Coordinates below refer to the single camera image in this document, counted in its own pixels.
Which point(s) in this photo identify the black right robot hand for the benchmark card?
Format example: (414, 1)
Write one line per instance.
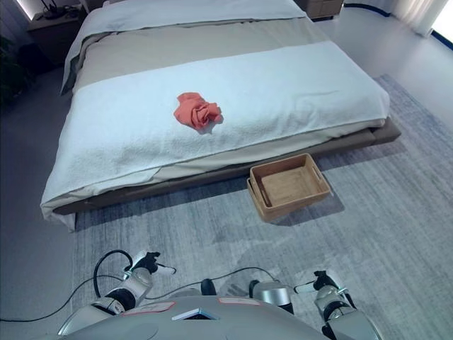
(323, 280)

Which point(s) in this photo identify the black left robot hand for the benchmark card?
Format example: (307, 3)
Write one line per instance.
(147, 262)

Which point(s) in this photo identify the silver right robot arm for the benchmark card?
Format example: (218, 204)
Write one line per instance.
(336, 311)

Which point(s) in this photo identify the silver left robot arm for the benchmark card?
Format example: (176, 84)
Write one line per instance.
(120, 294)

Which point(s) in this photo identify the woven wooden basket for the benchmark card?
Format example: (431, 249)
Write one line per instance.
(287, 184)

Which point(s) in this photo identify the white bed blanket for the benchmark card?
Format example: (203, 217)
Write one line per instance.
(212, 117)

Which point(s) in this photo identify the beige bed mattress sheet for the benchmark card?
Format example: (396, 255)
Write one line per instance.
(170, 53)

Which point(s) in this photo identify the grey floor rug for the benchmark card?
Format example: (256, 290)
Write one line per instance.
(283, 230)

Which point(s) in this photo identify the grey robot torso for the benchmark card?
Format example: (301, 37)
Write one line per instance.
(191, 318)

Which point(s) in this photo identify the crumpled coral red cloth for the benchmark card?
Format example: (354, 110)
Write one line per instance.
(198, 111)

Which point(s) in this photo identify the wooden bedside table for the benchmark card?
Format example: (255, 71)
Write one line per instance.
(53, 35)

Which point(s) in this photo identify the white folded duvet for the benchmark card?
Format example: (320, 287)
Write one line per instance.
(170, 17)

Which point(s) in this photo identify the wooden dresser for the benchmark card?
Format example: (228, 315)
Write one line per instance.
(322, 8)

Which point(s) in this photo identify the white curtain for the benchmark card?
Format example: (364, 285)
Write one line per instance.
(414, 14)

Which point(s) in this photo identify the brown bed frame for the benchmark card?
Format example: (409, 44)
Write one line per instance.
(226, 173)

